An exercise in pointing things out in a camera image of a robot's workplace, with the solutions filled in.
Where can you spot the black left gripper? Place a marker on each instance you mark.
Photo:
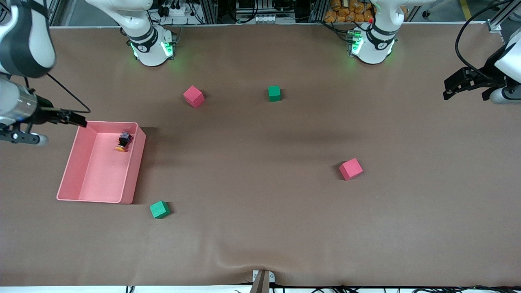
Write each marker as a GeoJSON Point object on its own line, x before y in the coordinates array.
{"type": "Point", "coordinates": [487, 75]}

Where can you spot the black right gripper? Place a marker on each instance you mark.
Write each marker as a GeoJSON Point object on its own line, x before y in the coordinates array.
{"type": "Point", "coordinates": [42, 114]}

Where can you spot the pink plastic bin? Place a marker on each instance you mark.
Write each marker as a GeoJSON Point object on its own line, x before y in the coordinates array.
{"type": "Point", "coordinates": [101, 175]}

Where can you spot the green foam cube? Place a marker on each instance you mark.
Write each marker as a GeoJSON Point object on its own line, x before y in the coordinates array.
{"type": "Point", "coordinates": [274, 93]}
{"type": "Point", "coordinates": [159, 209]}

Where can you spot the pile of orange items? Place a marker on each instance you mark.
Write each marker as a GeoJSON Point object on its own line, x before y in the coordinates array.
{"type": "Point", "coordinates": [350, 12]}

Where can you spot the pink foam cube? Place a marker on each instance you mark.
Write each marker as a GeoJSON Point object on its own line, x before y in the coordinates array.
{"type": "Point", "coordinates": [350, 169]}
{"type": "Point", "coordinates": [193, 96]}

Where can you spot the white power strip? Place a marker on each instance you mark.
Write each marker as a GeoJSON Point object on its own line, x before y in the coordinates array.
{"type": "Point", "coordinates": [176, 10]}

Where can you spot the white terminal strip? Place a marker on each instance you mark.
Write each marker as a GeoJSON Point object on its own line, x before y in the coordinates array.
{"type": "Point", "coordinates": [266, 18]}

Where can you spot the black electronics box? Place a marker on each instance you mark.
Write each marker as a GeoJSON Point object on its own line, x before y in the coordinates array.
{"type": "Point", "coordinates": [260, 6]}

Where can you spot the large table cover mat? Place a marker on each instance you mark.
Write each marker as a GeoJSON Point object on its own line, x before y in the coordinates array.
{"type": "Point", "coordinates": [260, 211]}

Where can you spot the brown flat bar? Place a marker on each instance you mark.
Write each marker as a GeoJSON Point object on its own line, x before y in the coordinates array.
{"type": "Point", "coordinates": [260, 285]}

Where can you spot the aluminium frame profile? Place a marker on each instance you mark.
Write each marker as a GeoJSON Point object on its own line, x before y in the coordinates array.
{"type": "Point", "coordinates": [502, 18]}
{"type": "Point", "coordinates": [209, 10]}
{"type": "Point", "coordinates": [55, 12]}
{"type": "Point", "coordinates": [318, 10]}

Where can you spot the grey metal table bracket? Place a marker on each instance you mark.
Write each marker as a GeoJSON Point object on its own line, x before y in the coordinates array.
{"type": "Point", "coordinates": [272, 276]}

